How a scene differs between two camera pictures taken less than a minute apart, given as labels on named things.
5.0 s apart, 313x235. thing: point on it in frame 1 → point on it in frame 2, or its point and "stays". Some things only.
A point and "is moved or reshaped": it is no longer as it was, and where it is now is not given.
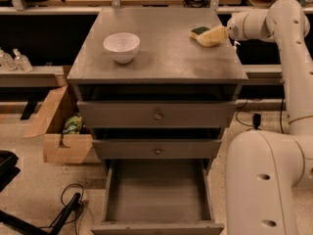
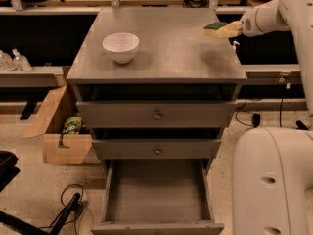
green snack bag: x=73 y=124 stays
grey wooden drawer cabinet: x=156 y=85 stays
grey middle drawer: x=156 y=148 stays
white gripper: x=235 y=27 → x=248 y=24
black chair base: x=11 y=224 stays
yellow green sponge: x=198 y=32 is moved or reshaped
